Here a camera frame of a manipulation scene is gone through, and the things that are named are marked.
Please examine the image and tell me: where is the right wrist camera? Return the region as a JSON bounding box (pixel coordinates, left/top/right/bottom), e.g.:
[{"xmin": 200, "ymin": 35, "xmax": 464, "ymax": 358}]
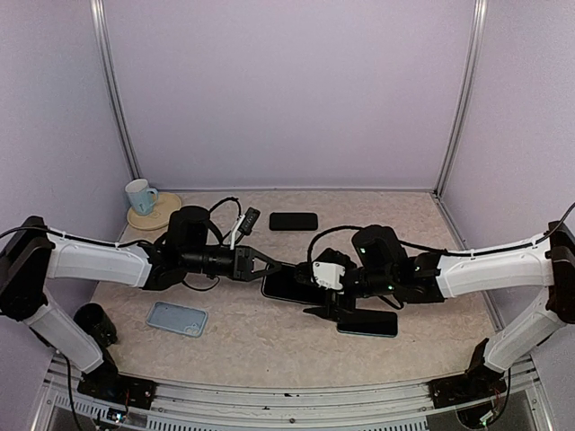
[{"xmin": 294, "ymin": 248, "xmax": 358, "ymax": 294}]

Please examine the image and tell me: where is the black cylinder cup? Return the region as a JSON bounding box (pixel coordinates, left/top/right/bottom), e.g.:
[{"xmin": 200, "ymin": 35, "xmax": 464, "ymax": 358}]
[{"xmin": 74, "ymin": 303, "xmax": 118, "ymax": 347}]

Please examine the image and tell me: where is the aluminium frame post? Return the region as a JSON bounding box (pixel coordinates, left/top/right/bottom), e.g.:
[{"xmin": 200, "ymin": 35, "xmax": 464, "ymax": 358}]
[
  {"xmin": 434, "ymin": 0, "xmax": 488, "ymax": 200},
  {"xmin": 90, "ymin": 0, "xmax": 141, "ymax": 180}
]

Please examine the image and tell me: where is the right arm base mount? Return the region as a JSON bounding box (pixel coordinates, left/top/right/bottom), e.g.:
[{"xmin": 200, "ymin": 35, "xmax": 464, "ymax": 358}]
[{"xmin": 429, "ymin": 339, "xmax": 509, "ymax": 409}]

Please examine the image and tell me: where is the light blue mug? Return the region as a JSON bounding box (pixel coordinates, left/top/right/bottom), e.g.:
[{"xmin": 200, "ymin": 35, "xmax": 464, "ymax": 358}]
[{"xmin": 124, "ymin": 179, "xmax": 159, "ymax": 216}]

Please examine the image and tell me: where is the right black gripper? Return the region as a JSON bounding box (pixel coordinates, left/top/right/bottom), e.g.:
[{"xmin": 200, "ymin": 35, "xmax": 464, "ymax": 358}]
[{"xmin": 306, "ymin": 248, "xmax": 395, "ymax": 323}]

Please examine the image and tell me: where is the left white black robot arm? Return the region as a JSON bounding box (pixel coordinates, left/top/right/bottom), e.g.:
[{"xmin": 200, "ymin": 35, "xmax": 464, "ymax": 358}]
[{"xmin": 1, "ymin": 206, "xmax": 281, "ymax": 400}]

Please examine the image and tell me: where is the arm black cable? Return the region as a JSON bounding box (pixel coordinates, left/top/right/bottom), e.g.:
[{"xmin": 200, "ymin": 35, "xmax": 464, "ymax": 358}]
[
  {"xmin": 305, "ymin": 201, "xmax": 575, "ymax": 279},
  {"xmin": 0, "ymin": 195, "xmax": 243, "ymax": 252}
]

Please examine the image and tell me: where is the right aluminium frame post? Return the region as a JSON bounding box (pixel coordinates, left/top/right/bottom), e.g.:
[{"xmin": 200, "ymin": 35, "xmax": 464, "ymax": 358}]
[{"xmin": 434, "ymin": 0, "xmax": 488, "ymax": 200}]

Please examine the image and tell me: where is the left aluminium frame post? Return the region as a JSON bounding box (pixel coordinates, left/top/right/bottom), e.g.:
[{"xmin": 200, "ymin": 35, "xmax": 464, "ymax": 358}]
[{"xmin": 90, "ymin": 0, "xmax": 141, "ymax": 180}]

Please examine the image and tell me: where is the light blue phone case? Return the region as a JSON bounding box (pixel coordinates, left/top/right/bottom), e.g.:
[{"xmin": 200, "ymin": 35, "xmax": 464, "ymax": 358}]
[{"xmin": 146, "ymin": 302, "xmax": 208, "ymax": 338}]

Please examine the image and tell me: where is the front aluminium rail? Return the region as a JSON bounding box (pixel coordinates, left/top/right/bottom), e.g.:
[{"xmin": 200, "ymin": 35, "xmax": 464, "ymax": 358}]
[{"xmin": 31, "ymin": 354, "xmax": 553, "ymax": 431}]

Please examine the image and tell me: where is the beige round plate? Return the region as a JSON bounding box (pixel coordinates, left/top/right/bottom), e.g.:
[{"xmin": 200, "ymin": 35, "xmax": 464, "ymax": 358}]
[{"xmin": 127, "ymin": 192, "xmax": 181, "ymax": 231}]

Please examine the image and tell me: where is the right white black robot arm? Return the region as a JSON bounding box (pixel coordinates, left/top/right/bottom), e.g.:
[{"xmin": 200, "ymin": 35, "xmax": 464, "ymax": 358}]
[{"xmin": 296, "ymin": 221, "xmax": 574, "ymax": 399}]

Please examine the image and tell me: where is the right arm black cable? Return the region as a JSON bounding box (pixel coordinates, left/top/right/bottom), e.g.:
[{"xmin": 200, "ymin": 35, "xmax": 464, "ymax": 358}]
[{"xmin": 305, "ymin": 201, "xmax": 575, "ymax": 279}]

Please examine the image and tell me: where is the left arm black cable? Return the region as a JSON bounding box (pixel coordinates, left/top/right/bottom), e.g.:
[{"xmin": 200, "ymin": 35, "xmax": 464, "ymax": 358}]
[{"xmin": 0, "ymin": 195, "xmax": 243, "ymax": 252}]

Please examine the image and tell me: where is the black phone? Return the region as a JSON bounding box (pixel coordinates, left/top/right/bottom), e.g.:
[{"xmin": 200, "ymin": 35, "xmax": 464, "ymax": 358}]
[
  {"xmin": 336, "ymin": 310, "xmax": 398, "ymax": 338},
  {"xmin": 264, "ymin": 267, "xmax": 324, "ymax": 304}
]

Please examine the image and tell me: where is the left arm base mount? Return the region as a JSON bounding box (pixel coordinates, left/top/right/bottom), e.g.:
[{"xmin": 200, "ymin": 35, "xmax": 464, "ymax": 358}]
[{"xmin": 77, "ymin": 356, "xmax": 157, "ymax": 410}]

